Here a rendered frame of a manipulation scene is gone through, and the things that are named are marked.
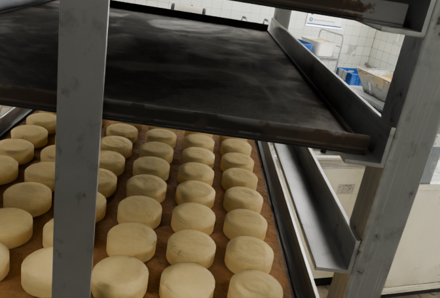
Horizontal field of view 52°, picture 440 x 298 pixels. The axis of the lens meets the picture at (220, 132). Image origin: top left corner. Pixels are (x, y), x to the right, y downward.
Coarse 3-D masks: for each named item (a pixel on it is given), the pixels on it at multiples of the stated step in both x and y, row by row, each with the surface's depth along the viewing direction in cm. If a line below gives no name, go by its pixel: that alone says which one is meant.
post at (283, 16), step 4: (276, 8) 87; (276, 12) 86; (280, 12) 86; (284, 12) 86; (288, 12) 86; (276, 16) 87; (280, 16) 87; (284, 16) 87; (288, 16) 87; (280, 20) 87; (284, 20) 87; (288, 20) 87; (284, 24) 87; (288, 24) 87; (288, 28) 88
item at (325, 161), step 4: (316, 156) 241; (320, 156) 242; (324, 156) 243; (328, 156) 244; (332, 156) 245; (336, 156) 246; (276, 160) 233; (320, 160) 241; (324, 160) 242; (328, 160) 243; (332, 160) 244; (336, 160) 245; (340, 160) 246; (320, 164) 242; (324, 164) 243; (328, 164) 244; (332, 164) 245; (336, 164) 246; (340, 164) 247; (344, 164) 248; (348, 164) 248; (352, 164) 249; (356, 164) 250
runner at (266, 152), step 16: (272, 160) 68; (272, 176) 67; (272, 192) 64; (288, 208) 55; (288, 224) 54; (288, 240) 52; (288, 256) 50; (304, 256) 46; (304, 272) 44; (304, 288) 44
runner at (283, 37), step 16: (272, 32) 86; (288, 32) 70; (288, 48) 68; (304, 48) 58; (304, 64) 56; (320, 64) 49; (320, 80) 48; (336, 80) 43; (336, 96) 42; (352, 96) 38; (336, 112) 41; (352, 112) 37; (368, 112) 34; (352, 128) 37; (368, 128) 34; (384, 128) 31; (368, 144) 33; (384, 144) 31; (352, 160) 31; (368, 160) 31; (384, 160) 31
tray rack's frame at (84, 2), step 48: (96, 0) 27; (96, 48) 28; (432, 48) 28; (96, 96) 29; (432, 96) 29; (96, 144) 31; (432, 144) 30; (96, 192) 32; (384, 192) 32; (384, 240) 33; (336, 288) 36
